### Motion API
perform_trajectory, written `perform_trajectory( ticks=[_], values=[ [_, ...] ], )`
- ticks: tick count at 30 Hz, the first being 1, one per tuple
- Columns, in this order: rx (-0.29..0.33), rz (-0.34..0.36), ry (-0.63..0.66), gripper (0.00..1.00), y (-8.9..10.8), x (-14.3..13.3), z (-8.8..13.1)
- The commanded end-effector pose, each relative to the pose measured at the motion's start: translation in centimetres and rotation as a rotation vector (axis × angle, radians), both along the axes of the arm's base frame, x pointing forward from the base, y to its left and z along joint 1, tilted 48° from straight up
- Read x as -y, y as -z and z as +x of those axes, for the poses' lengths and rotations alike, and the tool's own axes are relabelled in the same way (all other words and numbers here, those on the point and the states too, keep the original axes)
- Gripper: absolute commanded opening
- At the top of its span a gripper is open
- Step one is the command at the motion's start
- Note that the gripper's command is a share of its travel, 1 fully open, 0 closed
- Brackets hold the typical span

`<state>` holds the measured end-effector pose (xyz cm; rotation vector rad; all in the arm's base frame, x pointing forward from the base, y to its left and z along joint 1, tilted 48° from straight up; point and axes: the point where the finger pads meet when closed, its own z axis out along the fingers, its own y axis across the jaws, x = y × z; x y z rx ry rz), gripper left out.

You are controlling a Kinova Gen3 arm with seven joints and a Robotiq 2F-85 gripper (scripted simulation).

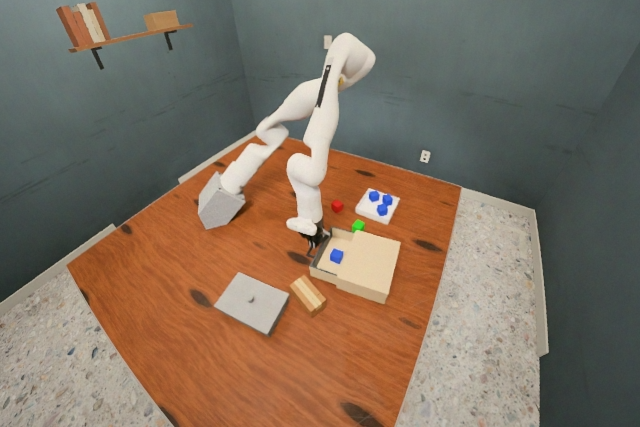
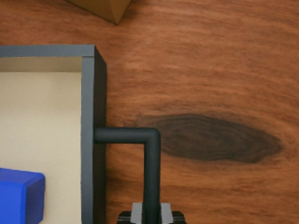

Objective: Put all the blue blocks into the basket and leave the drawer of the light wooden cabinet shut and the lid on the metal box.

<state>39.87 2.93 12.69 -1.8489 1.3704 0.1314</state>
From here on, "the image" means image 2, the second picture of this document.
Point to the blue block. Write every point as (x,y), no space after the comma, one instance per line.
(21,196)

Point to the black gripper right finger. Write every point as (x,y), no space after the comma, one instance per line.
(166,216)

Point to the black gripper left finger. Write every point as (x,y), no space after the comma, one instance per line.
(136,216)

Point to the tan cardboard box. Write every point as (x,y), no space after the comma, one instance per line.
(109,10)

